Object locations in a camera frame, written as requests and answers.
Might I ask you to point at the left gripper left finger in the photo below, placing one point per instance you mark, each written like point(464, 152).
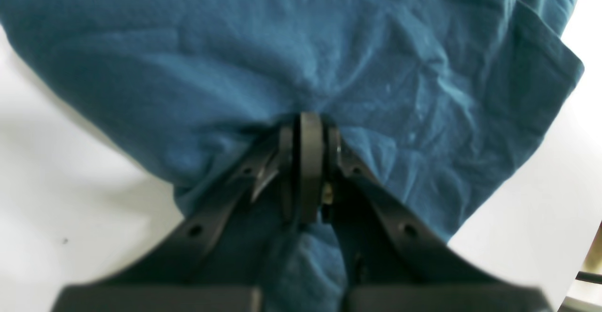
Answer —
point(211, 262)

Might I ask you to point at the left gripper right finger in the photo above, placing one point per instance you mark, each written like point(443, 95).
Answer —
point(393, 261)

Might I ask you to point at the dark blue t-shirt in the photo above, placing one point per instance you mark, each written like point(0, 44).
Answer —
point(443, 100)

